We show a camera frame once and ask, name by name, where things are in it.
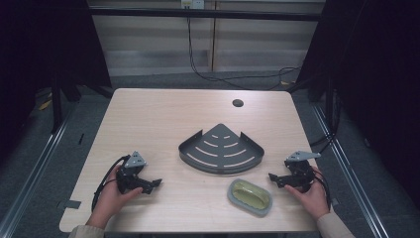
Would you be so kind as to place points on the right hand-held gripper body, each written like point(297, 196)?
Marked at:
point(301, 175)

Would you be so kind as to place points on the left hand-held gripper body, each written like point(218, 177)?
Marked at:
point(131, 178)

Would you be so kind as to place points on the person's right hand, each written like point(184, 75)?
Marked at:
point(313, 200)

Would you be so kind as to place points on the person's left hand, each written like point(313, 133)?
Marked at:
point(109, 201)

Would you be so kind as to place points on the yellow-green soap bar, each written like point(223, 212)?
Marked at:
point(251, 195)

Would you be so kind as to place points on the green soap dish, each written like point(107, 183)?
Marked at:
point(232, 198)

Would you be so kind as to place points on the grey tape strip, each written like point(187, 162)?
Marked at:
point(73, 204)

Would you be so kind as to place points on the dark grey metal corner shelf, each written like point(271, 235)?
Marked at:
point(221, 150)

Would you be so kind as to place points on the dark round table grommet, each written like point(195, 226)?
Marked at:
point(237, 103)

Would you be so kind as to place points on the black metal stand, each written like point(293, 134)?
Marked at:
point(56, 102)

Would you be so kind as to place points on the yellow floor tape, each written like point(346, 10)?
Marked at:
point(45, 104)

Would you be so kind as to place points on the black curtain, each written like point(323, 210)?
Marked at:
point(39, 49)
point(376, 82)

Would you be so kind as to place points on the black horizontal frame bar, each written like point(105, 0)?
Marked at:
point(204, 14)

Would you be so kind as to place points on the white wall socket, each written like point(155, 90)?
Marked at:
point(192, 4)

